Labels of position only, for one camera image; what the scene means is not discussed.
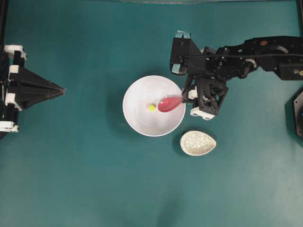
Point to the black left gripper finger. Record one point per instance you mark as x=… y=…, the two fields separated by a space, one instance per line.
x=24 y=98
x=26 y=77

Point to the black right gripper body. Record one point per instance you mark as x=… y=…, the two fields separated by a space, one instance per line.
x=211 y=94

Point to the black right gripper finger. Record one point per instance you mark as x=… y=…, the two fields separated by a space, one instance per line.
x=190 y=92
x=192 y=102

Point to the yellow hexagonal prism block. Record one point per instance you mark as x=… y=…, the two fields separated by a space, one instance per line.
x=152 y=107

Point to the speckled teardrop spoon rest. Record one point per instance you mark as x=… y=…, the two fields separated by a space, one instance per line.
x=197 y=143

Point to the white round bowl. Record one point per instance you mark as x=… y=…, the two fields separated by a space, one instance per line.
x=141 y=106

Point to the red plastic spoon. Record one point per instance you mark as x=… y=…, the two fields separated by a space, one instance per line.
x=170 y=103

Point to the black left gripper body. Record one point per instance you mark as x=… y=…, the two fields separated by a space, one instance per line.
x=8 y=113

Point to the black aluminium frame rail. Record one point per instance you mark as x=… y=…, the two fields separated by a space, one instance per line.
x=3 y=21

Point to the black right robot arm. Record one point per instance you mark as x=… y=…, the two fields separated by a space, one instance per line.
x=209 y=70

